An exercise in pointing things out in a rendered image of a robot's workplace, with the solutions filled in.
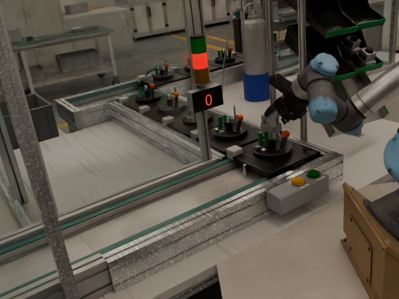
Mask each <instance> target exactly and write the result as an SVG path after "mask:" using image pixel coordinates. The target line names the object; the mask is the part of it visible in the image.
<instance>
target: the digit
mask: <svg viewBox="0 0 399 299"><path fill-rule="evenodd" d="M202 102H203V108H204V109H207V108H209V107H213V106H215V101H214V90H213V89H212V90H208V91H204V92H202Z"/></svg>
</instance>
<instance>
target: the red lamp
mask: <svg viewBox="0 0 399 299"><path fill-rule="evenodd" d="M192 63H193V68H194V69H204V68H207V67H208V60H207V52H205V53H202V54H192Z"/></svg>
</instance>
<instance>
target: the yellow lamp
mask: <svg viewBox="0 0 399 299"><path fill-rule="evenodd" d="M194 78H195V83H196V84H205V83H208V82H209V81H210V78H209V71H208V67H207V68H204V69H194Z"/></svg>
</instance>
